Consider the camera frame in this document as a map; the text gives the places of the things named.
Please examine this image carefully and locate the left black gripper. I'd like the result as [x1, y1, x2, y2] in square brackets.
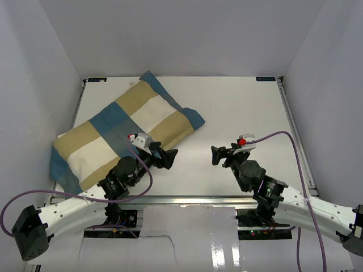
[129, 141, 178, 186]

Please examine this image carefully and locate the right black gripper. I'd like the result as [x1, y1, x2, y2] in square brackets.
[212, 143, 250, 193]

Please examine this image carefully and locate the checkered blue beige pillowcase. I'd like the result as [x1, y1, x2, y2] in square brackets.
[50, 71, 205, 194]

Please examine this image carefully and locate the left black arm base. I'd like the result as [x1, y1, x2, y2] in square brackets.
[104, 203, 138, 228]

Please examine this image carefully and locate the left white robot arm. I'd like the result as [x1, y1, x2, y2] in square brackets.
[11, 142, 178, 261]

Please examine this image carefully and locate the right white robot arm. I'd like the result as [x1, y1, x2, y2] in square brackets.
[211, 143, 362, 256]

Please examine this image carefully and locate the right blue corner label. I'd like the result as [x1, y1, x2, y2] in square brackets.
[256, 76, 276, 82]

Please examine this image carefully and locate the blue corner label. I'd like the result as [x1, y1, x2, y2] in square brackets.
[256, 76, 276, 82]
[87, 78, 107, 83]

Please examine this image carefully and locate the left blue corner label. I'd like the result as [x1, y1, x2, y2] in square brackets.
[87, 78, 107, 83]

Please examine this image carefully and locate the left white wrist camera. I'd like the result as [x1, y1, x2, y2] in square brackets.
[128, 133, 152, 149]

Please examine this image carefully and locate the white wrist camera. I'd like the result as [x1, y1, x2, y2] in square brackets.
[128, 133, 152, 149]
[237, 134, 256, 150]

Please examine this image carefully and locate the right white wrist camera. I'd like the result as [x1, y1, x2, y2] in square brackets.
[237, 134, 256, 150]

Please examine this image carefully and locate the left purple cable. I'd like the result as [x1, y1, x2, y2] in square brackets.
[1, 140, 154, 237]

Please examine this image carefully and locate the aluminium frame rail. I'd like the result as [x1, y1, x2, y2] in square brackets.
[276, 76, 319, 197]

